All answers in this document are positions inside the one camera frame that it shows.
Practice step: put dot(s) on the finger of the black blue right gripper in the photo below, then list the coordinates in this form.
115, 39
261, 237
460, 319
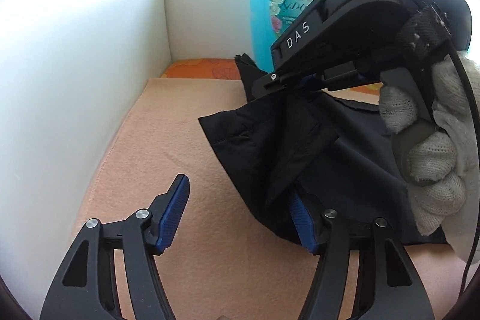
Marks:
387, 285

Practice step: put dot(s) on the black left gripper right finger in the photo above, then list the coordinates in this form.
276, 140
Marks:
331, 74

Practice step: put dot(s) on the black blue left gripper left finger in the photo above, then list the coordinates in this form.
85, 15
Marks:
85, 287

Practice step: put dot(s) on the black pants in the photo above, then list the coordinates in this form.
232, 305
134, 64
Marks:
309, 141

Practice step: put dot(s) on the white gloved right hand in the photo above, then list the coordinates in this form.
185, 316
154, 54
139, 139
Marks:
442, 169

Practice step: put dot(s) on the orange floral bed sheet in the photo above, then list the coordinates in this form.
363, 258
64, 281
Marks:
203, 68

